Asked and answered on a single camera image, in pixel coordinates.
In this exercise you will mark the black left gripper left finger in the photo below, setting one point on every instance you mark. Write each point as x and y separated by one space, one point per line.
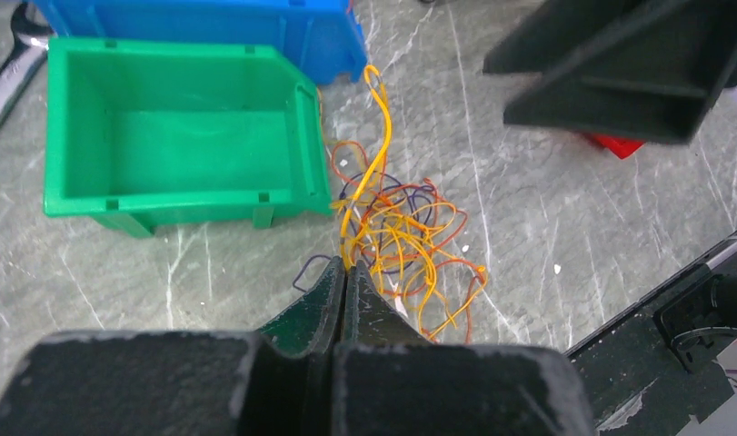
274 380

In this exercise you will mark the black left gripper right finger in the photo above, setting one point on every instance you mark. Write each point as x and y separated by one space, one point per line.
384 384

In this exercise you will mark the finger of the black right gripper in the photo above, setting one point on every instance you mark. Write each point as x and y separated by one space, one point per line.
545 36
652 75

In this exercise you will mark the red plastic bin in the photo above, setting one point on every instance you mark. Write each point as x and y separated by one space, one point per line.
620 147

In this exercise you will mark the blue plastic bin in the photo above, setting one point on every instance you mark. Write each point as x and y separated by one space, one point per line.
322 38

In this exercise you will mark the green plastic bin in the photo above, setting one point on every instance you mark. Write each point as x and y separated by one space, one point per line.
144 134

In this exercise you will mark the silver open-end wrench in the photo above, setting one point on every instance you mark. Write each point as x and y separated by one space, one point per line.
31 34

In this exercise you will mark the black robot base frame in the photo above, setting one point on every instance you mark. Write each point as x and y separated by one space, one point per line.
653 368

